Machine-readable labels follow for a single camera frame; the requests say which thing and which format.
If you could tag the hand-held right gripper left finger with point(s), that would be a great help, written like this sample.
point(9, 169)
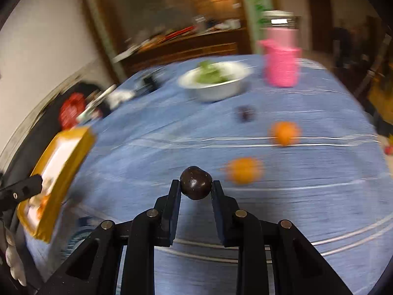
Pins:
point(175, 209)

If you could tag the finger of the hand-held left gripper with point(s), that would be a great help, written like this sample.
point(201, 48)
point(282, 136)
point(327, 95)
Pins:
point(21, 188)

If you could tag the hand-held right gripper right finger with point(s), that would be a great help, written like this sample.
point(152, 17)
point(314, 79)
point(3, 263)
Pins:
point(218, 212)

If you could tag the dark brown round fruit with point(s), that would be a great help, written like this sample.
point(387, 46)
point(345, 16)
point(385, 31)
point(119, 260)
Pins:
point(195, 182)

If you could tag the yellow cardboard box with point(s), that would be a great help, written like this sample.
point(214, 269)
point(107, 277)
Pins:
point(66, 163)

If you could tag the person's left hand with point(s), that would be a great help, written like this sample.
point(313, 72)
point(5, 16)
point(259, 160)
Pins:
point(13, 255)

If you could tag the red plastic bag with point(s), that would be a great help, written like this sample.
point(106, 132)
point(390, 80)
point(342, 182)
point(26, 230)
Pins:
point(72, 110)

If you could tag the dark purple plum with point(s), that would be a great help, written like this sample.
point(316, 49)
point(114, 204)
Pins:
point(246, 114)

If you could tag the white bowl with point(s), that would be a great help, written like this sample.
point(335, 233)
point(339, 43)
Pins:
point(215, 90)

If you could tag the white gloves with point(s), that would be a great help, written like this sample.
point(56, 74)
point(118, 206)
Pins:
point(121, 96)

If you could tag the black electronic device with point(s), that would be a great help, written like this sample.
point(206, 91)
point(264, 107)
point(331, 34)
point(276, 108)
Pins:
point(149, 83)

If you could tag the green lettuce leaves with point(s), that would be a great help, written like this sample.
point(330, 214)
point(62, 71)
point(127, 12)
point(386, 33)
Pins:
point(213, 73)

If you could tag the pink bottle with knitted sleeve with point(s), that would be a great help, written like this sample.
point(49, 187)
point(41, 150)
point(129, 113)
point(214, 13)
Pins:
point(281, 64)

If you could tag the wooden sideboard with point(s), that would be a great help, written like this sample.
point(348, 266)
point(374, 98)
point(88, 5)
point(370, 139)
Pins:
point(196, 47)

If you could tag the brown wooden door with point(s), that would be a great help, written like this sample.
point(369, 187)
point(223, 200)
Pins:
point(319, 21)

